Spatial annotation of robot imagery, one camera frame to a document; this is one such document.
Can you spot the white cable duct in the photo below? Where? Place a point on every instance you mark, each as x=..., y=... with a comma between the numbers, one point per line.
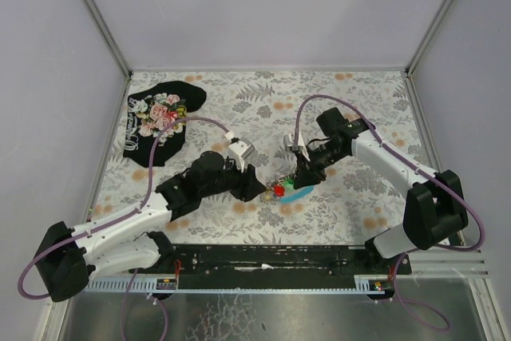
x=245, y=282

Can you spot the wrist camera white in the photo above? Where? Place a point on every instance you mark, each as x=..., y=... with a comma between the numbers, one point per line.
x=294, y=143
x=239, y=150

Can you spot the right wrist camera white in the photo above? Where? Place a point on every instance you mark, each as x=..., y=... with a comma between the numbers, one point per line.
x=294, y=143

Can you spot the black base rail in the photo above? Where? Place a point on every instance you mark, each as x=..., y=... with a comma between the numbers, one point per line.
x=282, y=260

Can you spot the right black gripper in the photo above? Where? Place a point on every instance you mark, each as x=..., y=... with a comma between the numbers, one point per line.
x=307, y=167

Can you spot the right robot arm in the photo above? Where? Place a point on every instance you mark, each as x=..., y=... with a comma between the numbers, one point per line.
x=433, y=210

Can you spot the black floral cloth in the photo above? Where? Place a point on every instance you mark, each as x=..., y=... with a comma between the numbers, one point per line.
x=152, y=110

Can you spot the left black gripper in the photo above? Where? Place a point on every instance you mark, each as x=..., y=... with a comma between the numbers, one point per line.
x=243, y=183

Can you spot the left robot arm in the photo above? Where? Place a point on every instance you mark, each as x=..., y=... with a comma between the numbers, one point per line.
x=67, y=259

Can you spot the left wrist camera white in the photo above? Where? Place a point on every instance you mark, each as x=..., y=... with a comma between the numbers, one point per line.
x=239, y=150

